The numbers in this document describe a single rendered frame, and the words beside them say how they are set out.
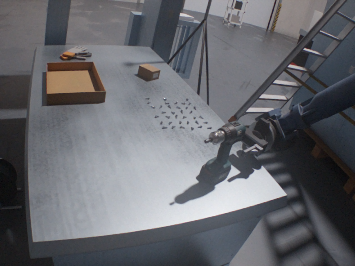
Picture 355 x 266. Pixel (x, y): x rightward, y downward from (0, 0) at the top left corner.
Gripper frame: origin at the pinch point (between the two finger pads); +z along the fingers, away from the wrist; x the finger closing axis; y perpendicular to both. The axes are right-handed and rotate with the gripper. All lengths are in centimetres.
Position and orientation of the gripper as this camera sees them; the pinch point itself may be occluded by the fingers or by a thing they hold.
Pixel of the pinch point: (238, 147)
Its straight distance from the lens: 113.7
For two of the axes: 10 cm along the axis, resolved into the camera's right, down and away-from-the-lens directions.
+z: -7.4, 2.2, -6.4
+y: -2.1, 8.2, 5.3
